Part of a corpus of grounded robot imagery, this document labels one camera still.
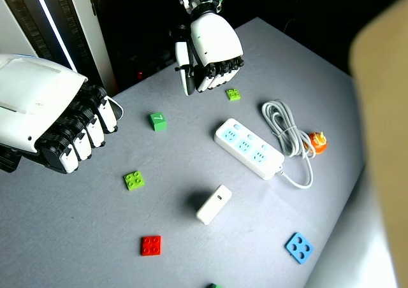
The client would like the white power strip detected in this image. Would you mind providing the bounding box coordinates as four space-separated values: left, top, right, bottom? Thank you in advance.
214 118 286 181

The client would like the white power adapter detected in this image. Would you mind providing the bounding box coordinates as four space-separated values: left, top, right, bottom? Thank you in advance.
196 184 233 226

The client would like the green cube with seven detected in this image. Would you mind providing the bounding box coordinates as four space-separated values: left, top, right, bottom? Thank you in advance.
149 112 168 132

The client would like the white pillar with black strips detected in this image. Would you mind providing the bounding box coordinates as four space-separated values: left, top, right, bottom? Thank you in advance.
0 0 119 97

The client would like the beige blurred panel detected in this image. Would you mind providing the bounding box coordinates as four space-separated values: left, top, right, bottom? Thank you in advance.
349 0 408 288

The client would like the red toy brick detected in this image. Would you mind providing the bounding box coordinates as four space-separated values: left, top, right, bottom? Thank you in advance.
140 235 162 257

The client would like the blue block with four holes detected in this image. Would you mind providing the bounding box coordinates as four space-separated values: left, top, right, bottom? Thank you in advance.
284 232 315 265

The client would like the grey table cloth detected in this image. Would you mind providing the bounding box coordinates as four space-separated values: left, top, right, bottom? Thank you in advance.
0 17 367 288

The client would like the grey power strip cable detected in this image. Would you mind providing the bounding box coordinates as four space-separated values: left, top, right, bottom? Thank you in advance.
261 99 317 189

